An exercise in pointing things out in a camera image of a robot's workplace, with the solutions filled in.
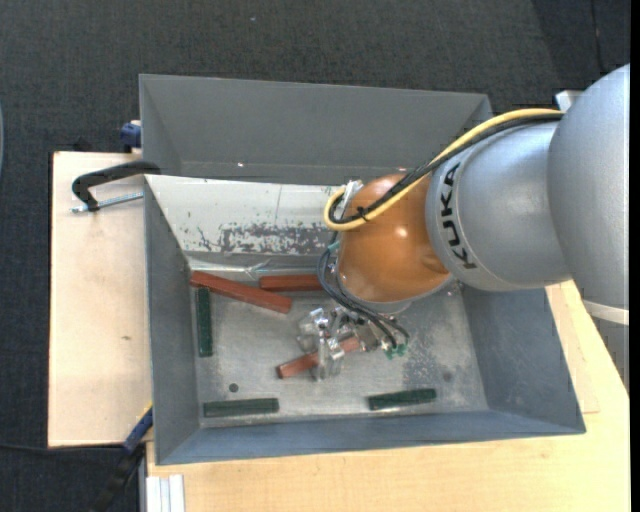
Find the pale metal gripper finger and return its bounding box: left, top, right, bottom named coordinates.
left=298, top=308, right=333, bottom=354
left=313, top=337, right=347, bottom=383

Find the red-brown block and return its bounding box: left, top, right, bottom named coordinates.
left=258, top=274, right=325, bottom=293
left=276, top=336, right=363, bottom=380
left=189, top=270, right=293, bottom=315

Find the dark green flat block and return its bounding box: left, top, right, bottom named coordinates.
left=202, top=397, right=280, bottom=419
left=367, top=388, right=438, bottom=412
left=195, top=286, right=215, bottom=358

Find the grey metal bin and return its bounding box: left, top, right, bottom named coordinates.
left=137, top=73, right=588, bottom=467

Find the pale wood flat board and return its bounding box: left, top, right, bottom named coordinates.
left=46, top=150, right=154, bottom=449

